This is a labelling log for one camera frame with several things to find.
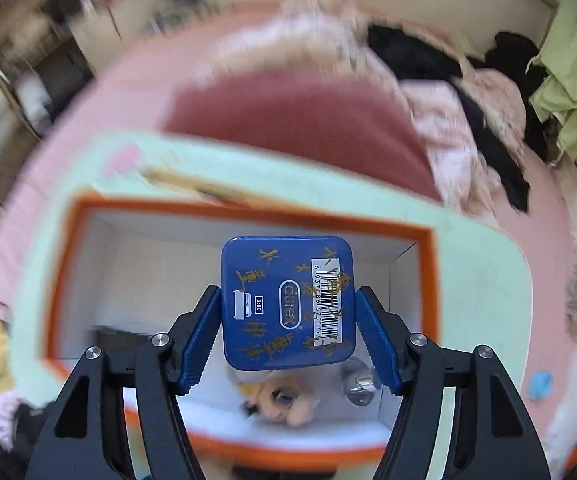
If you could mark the pink bed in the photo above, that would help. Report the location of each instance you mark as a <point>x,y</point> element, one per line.
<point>133,90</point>

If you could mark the bunched black garment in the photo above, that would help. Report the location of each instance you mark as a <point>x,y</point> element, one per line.
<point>513,55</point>

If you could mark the long black garment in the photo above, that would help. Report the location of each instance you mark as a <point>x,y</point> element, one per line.
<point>408,55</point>

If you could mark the light green curtain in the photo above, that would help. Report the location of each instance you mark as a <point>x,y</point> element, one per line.
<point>573,70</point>

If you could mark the blue square tin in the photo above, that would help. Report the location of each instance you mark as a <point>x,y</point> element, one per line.
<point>268,270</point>

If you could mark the maroon cushion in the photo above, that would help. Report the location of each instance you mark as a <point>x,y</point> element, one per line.
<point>293,120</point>

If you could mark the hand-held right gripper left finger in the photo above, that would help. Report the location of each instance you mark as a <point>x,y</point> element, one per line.
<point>203,340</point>

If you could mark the small blue object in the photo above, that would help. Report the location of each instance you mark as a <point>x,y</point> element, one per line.
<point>540,385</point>

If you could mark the beige plush toy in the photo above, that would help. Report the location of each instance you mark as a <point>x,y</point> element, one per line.
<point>298,410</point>

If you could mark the silver metal funnel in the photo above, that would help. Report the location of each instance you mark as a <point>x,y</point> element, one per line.
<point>361,390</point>

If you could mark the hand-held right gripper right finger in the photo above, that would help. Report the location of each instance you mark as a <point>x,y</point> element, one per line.
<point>376,340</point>

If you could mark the pile of mixed clothes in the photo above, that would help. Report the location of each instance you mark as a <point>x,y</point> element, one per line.
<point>183,10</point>

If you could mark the green cartoon desktop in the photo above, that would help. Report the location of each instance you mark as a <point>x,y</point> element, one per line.
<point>318,180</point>

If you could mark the orange cardboard box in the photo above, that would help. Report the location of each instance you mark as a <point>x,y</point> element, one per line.
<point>168,260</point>

